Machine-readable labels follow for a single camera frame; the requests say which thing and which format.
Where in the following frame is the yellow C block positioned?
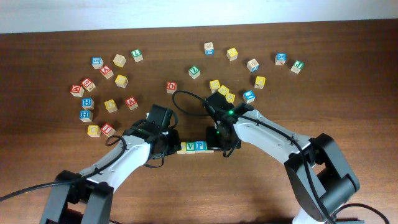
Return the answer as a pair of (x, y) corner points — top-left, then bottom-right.
(177, 142), (187, 154)

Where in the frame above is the green V block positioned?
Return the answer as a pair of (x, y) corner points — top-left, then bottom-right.
(186, 142), (195, 154)

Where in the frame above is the blue P block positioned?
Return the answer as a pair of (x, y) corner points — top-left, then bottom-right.
(195, 141), (207, 153)

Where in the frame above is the red a block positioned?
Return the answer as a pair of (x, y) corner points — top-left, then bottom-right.
(125, 96), (138, 110)
(100, 65), (114, 79)

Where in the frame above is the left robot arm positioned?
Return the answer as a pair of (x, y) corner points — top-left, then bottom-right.
(40, 120), (181, 224)

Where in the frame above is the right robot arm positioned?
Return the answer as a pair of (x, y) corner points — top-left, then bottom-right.
(205, 103), (360, 223)

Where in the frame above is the yellow block front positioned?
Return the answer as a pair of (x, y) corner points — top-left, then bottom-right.
(226, 93), (236, 103)

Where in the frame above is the blue I leaf block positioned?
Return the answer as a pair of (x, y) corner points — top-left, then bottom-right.
(243, 90), (256, 104)

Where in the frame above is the yellow block back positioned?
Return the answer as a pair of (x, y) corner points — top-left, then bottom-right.
(210, 80), (221, 93)

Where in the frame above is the red O block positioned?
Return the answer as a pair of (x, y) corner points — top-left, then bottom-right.
(166, 82), (177, 94)

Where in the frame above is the red I block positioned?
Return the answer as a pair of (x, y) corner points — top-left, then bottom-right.
(101, 123), (116, 137)

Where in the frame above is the yellow block with crayon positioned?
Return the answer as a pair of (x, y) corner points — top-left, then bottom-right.
(254, 76), (266, 89)

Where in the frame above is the yellow block left middle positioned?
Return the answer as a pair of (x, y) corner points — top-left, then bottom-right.
(104, 100), (118, 113)

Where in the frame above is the green Z block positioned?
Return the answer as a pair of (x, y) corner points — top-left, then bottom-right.
(188, 66), (200, 79)

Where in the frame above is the yellow block left lower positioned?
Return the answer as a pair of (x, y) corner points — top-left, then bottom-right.
(87, 125), (101, 138)

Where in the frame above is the blue D wooden block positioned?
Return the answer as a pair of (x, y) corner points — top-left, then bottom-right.
(247, 59), (259, 72)

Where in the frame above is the yellow block left upper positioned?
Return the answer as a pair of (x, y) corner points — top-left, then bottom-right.
(115, 75), (128, 88)

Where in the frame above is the yellow top far block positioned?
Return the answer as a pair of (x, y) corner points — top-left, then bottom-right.
(226, 47), (238, 61)

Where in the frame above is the blue H block lower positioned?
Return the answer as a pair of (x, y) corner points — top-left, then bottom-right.
(79, 110), (93, 122)

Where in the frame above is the blue h block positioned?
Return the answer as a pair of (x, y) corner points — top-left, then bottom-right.
(79, 110), (93, 122)
(81, 98), (95, 110)

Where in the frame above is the blue side far block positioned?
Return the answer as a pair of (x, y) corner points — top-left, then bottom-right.
(204, 42), (215, 55)

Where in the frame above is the blue H block upper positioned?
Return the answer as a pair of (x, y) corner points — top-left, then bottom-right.
(81, 98), (95, 110)

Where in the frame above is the green L block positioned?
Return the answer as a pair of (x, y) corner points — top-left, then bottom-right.
(131, 49), (143, 62)

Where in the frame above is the plain wooden yellow block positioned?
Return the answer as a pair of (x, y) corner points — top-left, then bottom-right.
(113, 54), (126, 68)

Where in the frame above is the blue X block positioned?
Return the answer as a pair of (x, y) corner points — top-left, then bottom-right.
(275, 53), (287, 65)

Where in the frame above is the red 9 block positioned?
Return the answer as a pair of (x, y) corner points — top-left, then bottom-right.
(81, 78), (96, 91)

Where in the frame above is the green J block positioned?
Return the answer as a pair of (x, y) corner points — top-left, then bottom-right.
(290, 60), (305, 74)

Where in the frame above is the red M block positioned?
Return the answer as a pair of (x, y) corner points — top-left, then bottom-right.
(70, 85), (85, 97)

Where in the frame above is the blue 5 block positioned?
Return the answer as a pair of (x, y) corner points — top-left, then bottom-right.
(91, 57), (104, 70)

